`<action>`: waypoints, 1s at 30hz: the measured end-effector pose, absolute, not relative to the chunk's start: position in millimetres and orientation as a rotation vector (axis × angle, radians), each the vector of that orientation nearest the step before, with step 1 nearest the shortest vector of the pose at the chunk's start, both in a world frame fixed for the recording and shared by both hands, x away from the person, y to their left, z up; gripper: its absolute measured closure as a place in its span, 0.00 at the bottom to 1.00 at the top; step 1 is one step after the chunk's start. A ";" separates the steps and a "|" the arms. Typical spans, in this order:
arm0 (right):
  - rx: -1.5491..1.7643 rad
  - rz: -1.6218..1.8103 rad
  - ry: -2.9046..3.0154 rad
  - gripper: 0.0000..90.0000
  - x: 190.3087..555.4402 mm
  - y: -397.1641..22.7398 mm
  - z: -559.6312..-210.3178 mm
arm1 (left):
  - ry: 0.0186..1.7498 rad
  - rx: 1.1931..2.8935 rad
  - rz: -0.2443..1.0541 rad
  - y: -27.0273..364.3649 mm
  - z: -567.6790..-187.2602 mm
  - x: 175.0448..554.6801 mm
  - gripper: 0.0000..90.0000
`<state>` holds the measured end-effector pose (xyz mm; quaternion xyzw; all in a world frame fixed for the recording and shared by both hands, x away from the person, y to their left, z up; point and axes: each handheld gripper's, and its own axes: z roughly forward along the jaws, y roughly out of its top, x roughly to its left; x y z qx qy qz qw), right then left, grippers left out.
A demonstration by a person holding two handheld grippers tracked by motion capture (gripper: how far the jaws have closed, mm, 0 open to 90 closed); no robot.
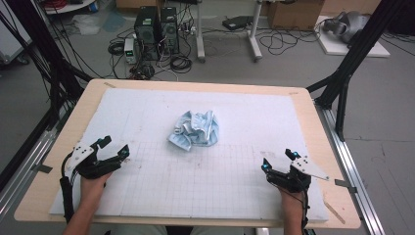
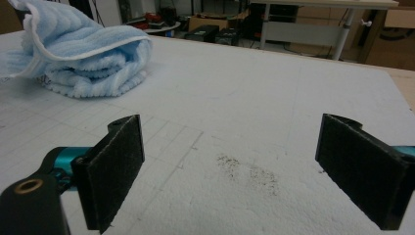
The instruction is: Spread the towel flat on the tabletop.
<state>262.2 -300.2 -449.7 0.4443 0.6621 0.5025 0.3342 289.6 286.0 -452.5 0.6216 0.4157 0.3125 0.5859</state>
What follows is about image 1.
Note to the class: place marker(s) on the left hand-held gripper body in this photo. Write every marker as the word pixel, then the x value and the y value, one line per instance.
pixel 83 153

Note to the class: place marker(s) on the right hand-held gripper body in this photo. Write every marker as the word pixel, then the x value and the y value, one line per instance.
pixel 306 168

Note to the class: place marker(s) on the blue striped towel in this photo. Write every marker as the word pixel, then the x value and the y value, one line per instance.
pixel 194 130

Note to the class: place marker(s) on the person's left hand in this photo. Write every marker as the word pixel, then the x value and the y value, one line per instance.
pixel 93 187

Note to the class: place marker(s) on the wooden stick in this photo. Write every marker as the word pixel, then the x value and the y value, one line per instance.
pixel 334 212

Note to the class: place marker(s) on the white foam mat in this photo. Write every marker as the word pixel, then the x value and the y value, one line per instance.
pixel 195 182

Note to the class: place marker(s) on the white power supply unit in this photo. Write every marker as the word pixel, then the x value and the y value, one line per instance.
pixel 129 49

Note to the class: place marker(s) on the white floor board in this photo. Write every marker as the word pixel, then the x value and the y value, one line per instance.
pixel 332 47

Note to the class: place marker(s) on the wide black computer tower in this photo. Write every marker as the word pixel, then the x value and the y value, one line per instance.
pixel 147 32

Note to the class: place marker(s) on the clear plastic bag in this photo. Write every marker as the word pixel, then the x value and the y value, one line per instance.
pixel 86 24

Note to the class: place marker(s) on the pale blue sheet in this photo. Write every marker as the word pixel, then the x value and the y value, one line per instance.
pixel 114 23

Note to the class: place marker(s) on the narrow black computer tower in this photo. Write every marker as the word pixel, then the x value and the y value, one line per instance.
pixel 169 32

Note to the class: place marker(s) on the white cabinet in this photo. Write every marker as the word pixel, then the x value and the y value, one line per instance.
pixel 9 42

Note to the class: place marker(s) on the large cardboard box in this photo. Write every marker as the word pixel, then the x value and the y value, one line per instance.
pixel 293 16

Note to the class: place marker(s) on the round white table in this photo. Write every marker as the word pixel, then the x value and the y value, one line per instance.
pixel 65 9

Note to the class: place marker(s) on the flat black device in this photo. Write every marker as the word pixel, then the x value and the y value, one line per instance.
pixel 236 23

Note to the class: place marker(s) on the grey rounded device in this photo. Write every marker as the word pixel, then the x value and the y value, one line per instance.
pixel 352 23

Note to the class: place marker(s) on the aluminium rail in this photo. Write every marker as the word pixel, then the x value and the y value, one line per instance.
pixel 32 156
pixel 345 163

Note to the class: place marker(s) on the white table frame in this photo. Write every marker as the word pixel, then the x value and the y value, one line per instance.
pixel 200 32

